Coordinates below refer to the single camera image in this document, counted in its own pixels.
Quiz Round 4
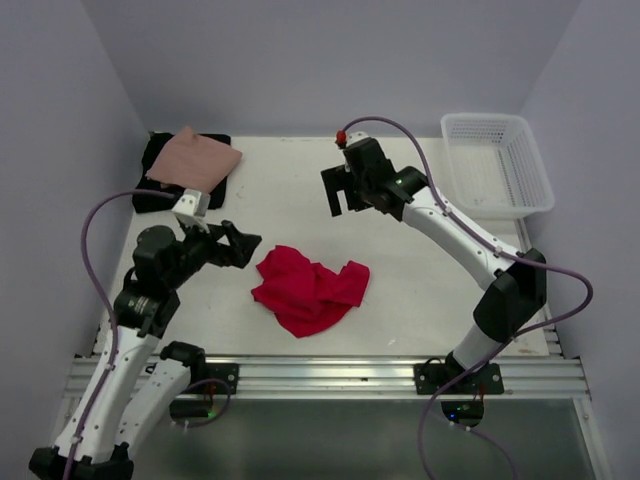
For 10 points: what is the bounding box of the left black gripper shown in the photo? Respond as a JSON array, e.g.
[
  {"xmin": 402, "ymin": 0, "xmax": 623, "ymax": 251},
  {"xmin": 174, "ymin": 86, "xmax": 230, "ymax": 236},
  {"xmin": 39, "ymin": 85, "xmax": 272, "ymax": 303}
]
[{"xmin": 165, "ymin": 215, "xmax": 260, "ymax": 288}]

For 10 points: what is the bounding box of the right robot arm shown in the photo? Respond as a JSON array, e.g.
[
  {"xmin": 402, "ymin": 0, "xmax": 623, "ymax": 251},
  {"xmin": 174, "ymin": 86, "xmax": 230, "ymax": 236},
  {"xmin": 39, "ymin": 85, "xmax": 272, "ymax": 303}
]
[{"xmin": 321, "ymin": 131, "xmax": 547, "ymax": 393}]

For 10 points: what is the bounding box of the folded pink t shirt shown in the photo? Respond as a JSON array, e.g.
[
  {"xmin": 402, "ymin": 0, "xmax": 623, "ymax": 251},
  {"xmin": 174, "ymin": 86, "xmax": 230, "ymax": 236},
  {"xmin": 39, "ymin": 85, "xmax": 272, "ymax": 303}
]
[{"xmin": 145, "ymin": 126, "xmax": 243, "ymax": 193}]

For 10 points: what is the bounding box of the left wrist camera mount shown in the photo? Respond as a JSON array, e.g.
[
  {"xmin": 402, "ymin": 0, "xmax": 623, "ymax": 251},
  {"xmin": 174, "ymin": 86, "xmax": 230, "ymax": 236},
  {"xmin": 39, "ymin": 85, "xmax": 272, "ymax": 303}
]
[{"xmin": 171, "ymin": 189, "xmax": 210, "ymax": 232}]

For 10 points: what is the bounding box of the folded black t shirt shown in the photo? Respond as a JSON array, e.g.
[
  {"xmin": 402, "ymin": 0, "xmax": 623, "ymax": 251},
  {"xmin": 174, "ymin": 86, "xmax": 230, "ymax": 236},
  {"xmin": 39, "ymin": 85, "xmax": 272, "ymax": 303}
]
[{"xmin": 131, "ymin": 132, "xmax": 228, "ymax": 214}]

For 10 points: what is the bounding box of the white plastic basket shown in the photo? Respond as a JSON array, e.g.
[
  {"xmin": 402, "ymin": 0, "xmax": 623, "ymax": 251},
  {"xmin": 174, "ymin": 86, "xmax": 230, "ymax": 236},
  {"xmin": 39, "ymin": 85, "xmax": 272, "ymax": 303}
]
[{"xmin": 441, "ymin": 113, "xmax": 555, "ymax": 220}]

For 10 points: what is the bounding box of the red t shirt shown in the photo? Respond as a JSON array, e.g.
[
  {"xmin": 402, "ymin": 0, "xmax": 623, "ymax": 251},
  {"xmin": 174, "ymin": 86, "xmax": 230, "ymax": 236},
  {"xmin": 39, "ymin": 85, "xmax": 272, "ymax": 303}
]
[{"xmin": 251, "ymin": 245, "xmax": 371, "ymax": 339}]

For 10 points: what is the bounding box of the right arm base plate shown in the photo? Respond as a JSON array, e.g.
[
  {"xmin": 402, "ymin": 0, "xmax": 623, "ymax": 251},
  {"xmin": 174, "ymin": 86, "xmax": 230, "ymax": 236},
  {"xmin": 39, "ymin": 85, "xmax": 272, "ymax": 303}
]
[{"xmin": 413, "ymin": 361, "xmax": 505, "ymax": 396}]

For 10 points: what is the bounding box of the aluminium rail frame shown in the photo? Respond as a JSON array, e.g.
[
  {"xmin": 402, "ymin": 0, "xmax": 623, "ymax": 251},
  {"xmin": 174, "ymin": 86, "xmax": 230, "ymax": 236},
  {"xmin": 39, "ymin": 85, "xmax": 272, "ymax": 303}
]
[{"xmin": 37, "ymin": 319, "xmax": 614, "ymax": 480}]

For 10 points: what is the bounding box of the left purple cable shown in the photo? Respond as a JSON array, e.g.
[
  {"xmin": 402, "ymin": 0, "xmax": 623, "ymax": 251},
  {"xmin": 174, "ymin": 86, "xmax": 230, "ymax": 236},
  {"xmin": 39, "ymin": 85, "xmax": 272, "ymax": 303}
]
[{"xmin": 62, "ymin": 192, "xmax": 232, "ymax": 480}]

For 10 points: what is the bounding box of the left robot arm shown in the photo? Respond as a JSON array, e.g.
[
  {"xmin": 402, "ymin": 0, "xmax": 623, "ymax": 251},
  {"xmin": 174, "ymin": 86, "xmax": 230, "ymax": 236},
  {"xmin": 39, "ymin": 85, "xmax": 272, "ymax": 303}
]
[{"xmin": 29, "ymin": 221, "xmax": 262, "ymax": 479}]

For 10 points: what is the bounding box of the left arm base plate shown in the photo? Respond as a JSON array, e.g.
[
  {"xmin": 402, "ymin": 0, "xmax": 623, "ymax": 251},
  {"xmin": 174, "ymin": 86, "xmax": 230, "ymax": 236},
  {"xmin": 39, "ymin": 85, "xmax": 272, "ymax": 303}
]
[{"xmin": 144, "ymin": 362, "xmax": 240, "ymax": 396}]

